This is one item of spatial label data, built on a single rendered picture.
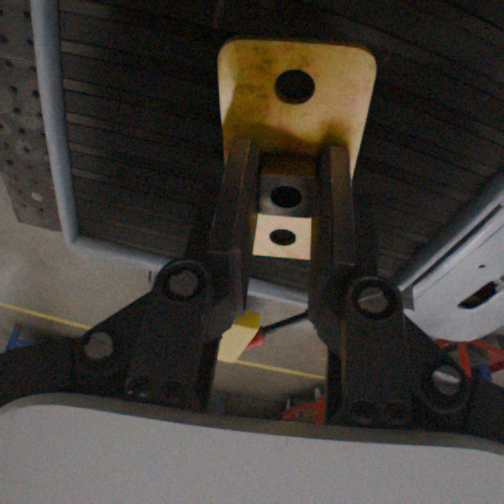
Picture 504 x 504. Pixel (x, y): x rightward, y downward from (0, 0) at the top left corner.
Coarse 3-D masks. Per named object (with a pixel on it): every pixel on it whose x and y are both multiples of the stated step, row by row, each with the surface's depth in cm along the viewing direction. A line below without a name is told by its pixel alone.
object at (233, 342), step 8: (248, 312) 22; (256, 312) 22; (240, 320) 22; (248, 320) 22; (256, 320) 22; (232, 328) 22; (240, 328) 22; (248, 328) 22; (256, 328) 22; (224, 336) 23; (232, 336) 23; (240, 336) 22; (248, 336) 22; (224, 344) 24; (232, 344) 24; (240, 344) 23; (224, 352) 25; (232, 352) 25; (240, 352) 25; (224, 360) 26; (232, 360) 26
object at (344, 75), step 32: (224, 64) 9; (256, 64) 9; (288, 64) 9; (320, 64) 9; (352, 64) 9; (224, 96) 10; (256, 96) 10; (320, 96) 9; (352, 96) 9; (224, 128) 11; (256, 128) 11; (288, 128) 10; (320, 128) 10; (352, 128) 10; (288, 160) 11; (352, 160) 11; (288, 192) 12; (288, 224) 14; (288, 256) 15
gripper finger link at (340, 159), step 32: (320, 160) 11; (320, 192) 10; (320, 224) 9; (352, 224) 9; (320, 256) 8; (352, 256) 8; (320, 288) 9; (320, 320) 9; (416, 352) 8; (416, 384) 7; (448, 384) 7
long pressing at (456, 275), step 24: (480, 240) 36; (456, 264) 40; (480, 264) 40; (432, 288) 45; (456, 288) 44; (432, 312) 49; (456, 312) 48; (480, 312) 48; (432, 336) 55; (456, 336) 54; (480, 336) 54
